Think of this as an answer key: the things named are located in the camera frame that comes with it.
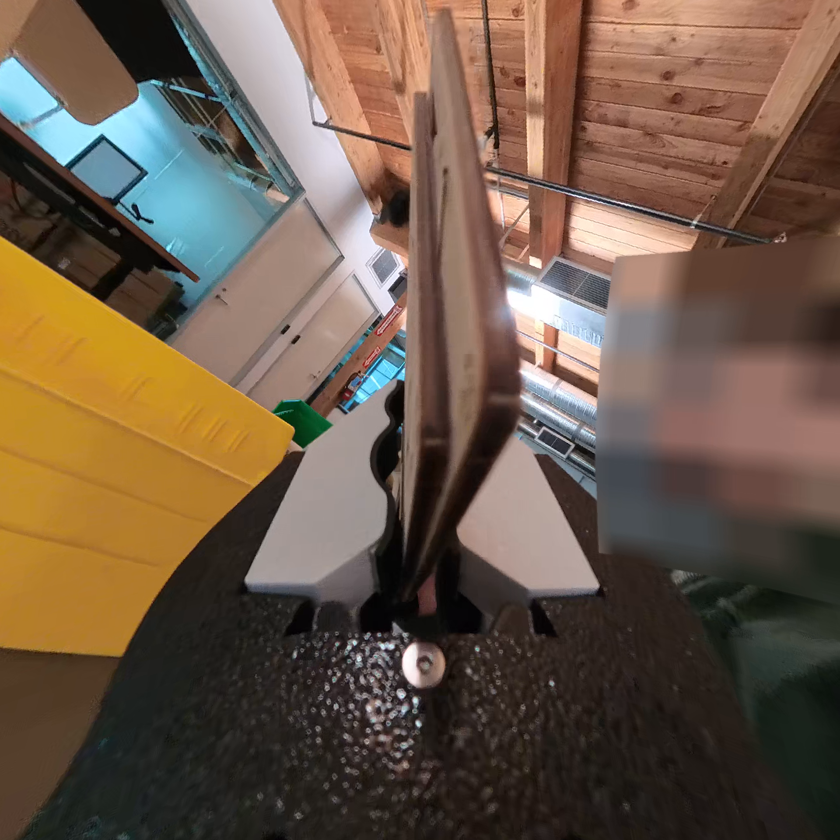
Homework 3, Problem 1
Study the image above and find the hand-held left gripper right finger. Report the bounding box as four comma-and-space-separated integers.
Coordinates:
453, 440, 602, 602

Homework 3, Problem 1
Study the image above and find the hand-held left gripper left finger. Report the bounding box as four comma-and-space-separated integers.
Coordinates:
244, 381, 404, 602

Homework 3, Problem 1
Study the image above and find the yellow plastic bin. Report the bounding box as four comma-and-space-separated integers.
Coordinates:
0, 236, 295, 657

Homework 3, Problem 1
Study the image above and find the wooden puzzle sheet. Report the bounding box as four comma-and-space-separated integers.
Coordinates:
397, 8, 522, 595

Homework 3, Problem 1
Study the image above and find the small ceiling vent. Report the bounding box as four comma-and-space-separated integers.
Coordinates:
533, 425, 578, 460

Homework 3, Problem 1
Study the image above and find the green plastic bin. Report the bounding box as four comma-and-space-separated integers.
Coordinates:
272, 399, 333, 450

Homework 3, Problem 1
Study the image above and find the white door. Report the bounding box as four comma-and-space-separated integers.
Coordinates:
169, 199, 347, 385
233, 272, 383, 411

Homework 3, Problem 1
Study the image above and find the ceiling vent grille box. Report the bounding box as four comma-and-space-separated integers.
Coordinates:
532, 256, 613, 332

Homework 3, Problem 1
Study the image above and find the dark green jacket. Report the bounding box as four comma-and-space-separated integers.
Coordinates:
669, 558, 840, 840

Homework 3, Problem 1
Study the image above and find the black ceiling pipe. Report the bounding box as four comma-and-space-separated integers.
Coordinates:
482, 164, 788, 249

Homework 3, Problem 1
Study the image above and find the wooden office table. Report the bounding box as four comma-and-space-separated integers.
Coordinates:
0, 115, 201, 283

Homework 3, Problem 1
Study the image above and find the stack of cardboard boxes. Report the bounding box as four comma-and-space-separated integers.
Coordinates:
0, 187, 181, 326

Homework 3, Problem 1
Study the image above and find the metal storage rack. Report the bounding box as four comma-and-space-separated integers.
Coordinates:
154, 75, 293, 198

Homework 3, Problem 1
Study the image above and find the computer monitor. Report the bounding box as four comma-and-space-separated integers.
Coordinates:
66, 134, 149, 204

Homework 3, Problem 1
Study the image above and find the beige chair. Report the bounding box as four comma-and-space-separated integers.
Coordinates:
12, 0, 140, 127

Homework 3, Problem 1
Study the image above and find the long ribbed metal duct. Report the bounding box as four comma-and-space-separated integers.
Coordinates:
521, 366, 599, 421
517, 400, 598, 454

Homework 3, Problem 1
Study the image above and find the large round metal duct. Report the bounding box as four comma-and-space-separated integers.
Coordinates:
504, 259, 547, 312

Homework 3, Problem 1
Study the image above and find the wall air vent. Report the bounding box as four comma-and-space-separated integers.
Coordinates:
365, 247, 403, 287

